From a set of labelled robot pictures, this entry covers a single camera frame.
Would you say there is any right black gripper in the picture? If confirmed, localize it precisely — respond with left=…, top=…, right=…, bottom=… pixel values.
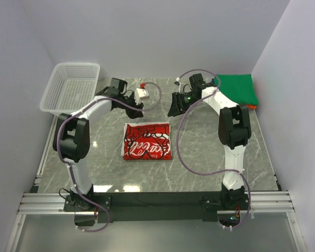
left=167, top=92, right=201, bottom=118

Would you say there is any white t shirt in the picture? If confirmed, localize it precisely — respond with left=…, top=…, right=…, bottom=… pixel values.
left=121, top=122, right=172, bottom=160

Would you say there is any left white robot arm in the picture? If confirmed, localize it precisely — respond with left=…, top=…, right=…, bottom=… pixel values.
left=53, top=78, right=149, bottom=211

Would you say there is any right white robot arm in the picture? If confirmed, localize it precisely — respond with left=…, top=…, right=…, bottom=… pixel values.
left=167, top=73, right=251, bottom=209

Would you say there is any green folded t shirt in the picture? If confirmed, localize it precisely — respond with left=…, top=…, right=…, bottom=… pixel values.
left=217, top=74, right=259, bottom=106

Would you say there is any white plastic basket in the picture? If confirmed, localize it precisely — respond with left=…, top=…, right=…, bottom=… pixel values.
left=39, top=62, right=100, bottom=116

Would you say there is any orange folded t shirt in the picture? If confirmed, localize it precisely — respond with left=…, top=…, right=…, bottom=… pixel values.
left=247, top=104, right=257, bottom=110

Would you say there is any black base beam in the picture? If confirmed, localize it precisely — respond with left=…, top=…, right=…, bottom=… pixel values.
left=64, top=192, right=249, bottom=223

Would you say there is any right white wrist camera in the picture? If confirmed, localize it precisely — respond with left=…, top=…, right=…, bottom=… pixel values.
left=174, top=77, right=191, bottom=93

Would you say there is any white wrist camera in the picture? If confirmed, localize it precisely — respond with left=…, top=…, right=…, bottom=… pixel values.
left=174, top=77, right=191, bottom=93
left=134, top=83, right=150, bottom=103

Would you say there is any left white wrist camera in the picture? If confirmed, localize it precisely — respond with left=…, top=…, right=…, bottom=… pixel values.
left=134, top=83, right=150, bottom=103

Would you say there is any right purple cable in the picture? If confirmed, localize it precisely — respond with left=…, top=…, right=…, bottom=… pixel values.
left=174, top=69, right=253, bottom=230

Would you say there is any purple cable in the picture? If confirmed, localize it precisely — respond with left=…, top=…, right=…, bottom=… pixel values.
left=174, top=69, right=253, bottom=230
left=56, top=81, right=162, bottom=232

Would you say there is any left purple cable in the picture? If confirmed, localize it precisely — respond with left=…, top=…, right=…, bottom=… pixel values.
left=56, top=81, right=162, bottom=232

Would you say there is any aluminium frame rail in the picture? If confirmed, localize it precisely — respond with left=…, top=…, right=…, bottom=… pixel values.
left=5, top=115, right=77, bottom=252

